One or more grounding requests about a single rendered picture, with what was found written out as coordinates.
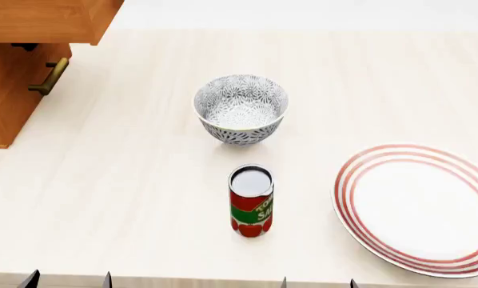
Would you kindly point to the white plate with red rings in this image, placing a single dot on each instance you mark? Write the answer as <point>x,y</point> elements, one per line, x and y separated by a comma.
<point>417,210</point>

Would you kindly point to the black cabinet knob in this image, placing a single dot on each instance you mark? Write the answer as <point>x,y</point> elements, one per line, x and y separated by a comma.
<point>24,46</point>

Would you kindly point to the wooden cabinet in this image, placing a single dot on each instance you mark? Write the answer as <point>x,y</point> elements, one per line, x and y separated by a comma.
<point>19,45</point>

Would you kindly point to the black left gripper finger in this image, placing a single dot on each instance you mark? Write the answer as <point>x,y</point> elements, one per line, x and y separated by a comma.
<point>108,281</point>
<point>30,281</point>

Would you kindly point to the tomato sauce can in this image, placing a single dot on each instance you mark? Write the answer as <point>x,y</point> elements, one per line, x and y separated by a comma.
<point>251,207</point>

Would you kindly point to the black white patterned bowl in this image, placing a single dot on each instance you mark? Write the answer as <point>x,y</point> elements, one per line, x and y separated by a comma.
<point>241,103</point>

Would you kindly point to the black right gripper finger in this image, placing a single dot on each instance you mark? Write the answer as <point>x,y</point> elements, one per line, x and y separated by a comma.
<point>353,284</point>
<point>284,283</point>

